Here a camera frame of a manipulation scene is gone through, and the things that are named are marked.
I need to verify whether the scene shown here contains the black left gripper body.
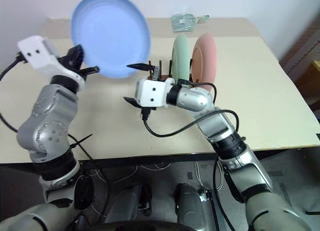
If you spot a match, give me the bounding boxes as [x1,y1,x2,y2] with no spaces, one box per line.
[57,52,85,74]

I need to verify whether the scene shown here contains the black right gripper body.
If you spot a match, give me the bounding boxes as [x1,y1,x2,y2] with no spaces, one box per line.
[146,65,163,82]

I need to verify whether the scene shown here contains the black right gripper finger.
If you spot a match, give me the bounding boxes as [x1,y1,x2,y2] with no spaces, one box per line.
[123,96,141,109]
[126,62,154,72]

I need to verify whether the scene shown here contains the blue plate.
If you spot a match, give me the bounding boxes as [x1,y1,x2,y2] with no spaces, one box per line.
[70,0,152,79]

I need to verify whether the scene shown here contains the wooden dish rack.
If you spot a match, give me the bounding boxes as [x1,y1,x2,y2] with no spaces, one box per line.
[147,59,216,92]

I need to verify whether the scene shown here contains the green plate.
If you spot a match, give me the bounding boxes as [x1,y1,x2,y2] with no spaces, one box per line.
[170,33,191,86]

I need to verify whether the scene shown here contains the pink plate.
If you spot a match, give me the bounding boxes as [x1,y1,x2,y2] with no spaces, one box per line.
[190,32,218,92]

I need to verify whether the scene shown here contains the clear plastic bag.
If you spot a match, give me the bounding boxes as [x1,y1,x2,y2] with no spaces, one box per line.
[171,12,210,33]

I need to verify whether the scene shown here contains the dark rounded shape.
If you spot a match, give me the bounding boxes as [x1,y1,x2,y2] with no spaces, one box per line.
[103,182,153,225]

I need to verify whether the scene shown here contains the brown wooden furniture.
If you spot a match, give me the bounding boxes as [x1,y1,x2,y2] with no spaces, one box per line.
[281,17,320,106]

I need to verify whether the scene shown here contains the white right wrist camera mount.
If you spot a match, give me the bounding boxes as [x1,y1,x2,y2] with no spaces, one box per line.
[134,77,175,109]

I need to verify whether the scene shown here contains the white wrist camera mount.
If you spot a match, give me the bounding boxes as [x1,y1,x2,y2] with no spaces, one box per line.
[16,35,86,92]
[134,77,175,109]

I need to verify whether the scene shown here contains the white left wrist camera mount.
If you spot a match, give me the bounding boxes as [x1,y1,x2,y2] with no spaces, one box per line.
[16,35,86,92]

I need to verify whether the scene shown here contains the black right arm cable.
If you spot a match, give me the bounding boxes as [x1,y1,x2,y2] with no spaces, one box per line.
[141,78,247,218]

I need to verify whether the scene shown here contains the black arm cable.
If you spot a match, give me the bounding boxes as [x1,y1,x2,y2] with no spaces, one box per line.
[0,52,95,161]
[141,78,247,218]

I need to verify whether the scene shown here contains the black cable tie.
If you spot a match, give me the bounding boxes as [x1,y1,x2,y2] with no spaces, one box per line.
[70,133,94,150]

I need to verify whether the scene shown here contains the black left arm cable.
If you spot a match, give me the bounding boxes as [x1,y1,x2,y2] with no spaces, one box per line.
[0,52,95,161]

